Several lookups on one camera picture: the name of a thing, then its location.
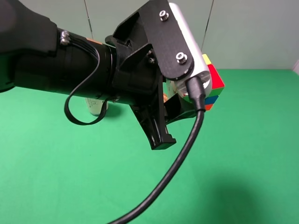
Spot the purple-capped white cylinder can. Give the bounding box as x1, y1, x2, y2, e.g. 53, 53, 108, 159
85, 98, 104, 116

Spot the orange ribbed bread toy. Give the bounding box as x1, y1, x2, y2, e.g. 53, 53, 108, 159
163, 93, 168, 103

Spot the multicolour puzzle cube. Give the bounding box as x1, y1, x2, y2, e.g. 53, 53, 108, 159
202, 54, 225, 111

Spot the thick black camera cable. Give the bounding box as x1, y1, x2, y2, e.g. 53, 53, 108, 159
109, 77, 206, 224

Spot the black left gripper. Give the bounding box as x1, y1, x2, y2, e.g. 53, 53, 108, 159
105, 12, 196, 150

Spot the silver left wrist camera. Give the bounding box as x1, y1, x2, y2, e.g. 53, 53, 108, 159
140, 0, 213, 104

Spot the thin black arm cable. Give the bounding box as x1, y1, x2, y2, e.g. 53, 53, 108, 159
64, 42, 108, 126

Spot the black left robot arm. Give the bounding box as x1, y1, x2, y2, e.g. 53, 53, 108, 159
0, 0, 195, 150

